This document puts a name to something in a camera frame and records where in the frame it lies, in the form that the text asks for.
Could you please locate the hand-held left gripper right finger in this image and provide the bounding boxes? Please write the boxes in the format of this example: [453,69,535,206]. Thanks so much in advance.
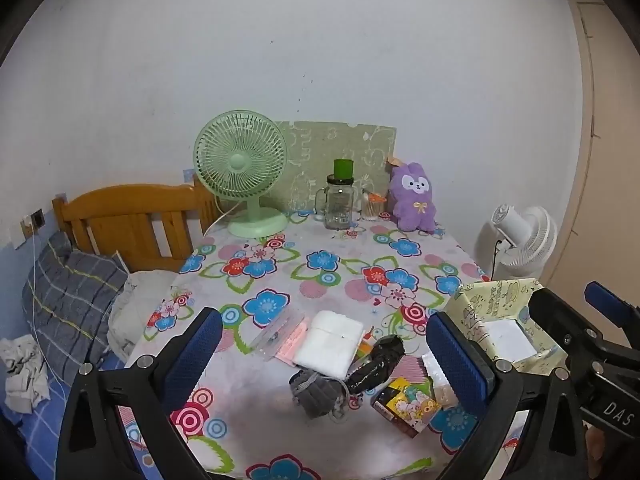
[425,311,593,480]

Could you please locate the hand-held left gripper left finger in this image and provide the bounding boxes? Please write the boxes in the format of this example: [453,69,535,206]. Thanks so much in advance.
[55,306,224,480]

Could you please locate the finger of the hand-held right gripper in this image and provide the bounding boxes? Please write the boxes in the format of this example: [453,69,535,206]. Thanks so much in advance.
[529,286,603,361]
[584,281,640,333]

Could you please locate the clear white plastic packet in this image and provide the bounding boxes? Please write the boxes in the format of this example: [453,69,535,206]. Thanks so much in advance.
[420,352,458,408]

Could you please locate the yellow tissue packet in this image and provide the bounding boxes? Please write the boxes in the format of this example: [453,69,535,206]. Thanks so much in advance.
[370,377,442,438]

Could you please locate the green patterned storage box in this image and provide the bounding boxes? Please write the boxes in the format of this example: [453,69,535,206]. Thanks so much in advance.
[444,277,571,376]

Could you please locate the black bundle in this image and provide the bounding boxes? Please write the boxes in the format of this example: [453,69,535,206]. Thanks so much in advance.
[345,334,405,395]

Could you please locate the grey knitted sock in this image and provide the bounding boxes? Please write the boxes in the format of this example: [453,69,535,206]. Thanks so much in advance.
[289,369,351,421]

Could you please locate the white towel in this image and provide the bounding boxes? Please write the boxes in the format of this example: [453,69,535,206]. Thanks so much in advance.
[292,310,365,381]

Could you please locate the white blanket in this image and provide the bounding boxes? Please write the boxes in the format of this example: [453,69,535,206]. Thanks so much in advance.
[107,270,176,361]

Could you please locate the white standing fan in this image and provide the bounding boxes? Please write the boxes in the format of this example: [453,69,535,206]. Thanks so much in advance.
[474,203,558,281]

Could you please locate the clear pouch pink contents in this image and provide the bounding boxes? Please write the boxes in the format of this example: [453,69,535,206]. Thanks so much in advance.
[249,310,308,363]

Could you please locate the floral tablecloth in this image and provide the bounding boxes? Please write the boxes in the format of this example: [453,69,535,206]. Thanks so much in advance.
[122,207,526,480]

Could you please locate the grey plaid pillow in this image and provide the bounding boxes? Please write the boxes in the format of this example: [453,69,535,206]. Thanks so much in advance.
[21,230,130,386]

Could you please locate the beige door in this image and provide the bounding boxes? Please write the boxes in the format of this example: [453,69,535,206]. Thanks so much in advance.
[542,0,640,311]

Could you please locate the wooden bed headboard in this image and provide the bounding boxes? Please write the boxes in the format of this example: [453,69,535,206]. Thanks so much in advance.
[52,180,221,273]

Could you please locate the purple plush toy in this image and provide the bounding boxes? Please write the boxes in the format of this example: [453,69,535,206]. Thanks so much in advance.
[389,161,440,233]

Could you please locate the crumpled white grey cloth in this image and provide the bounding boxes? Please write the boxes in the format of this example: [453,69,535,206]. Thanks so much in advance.
[0,335,51,413]

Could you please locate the small jar orange lid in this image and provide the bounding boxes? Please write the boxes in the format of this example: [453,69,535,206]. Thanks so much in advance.
[361,187,387,222]

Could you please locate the blue checked bed sheet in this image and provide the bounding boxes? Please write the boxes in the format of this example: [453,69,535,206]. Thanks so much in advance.
[0,245,126,480]

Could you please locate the green desk fan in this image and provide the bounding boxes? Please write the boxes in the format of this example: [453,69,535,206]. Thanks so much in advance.
[193,110,289,238]

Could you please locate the glass mug jar green lid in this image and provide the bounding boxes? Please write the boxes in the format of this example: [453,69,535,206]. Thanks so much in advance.
[315,159,362,231]

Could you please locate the green patterned board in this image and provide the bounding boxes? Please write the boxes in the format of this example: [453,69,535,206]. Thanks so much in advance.
[275,121,397,211]

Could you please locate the wall socket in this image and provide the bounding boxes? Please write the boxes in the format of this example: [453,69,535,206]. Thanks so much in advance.
[12,208,46,251]

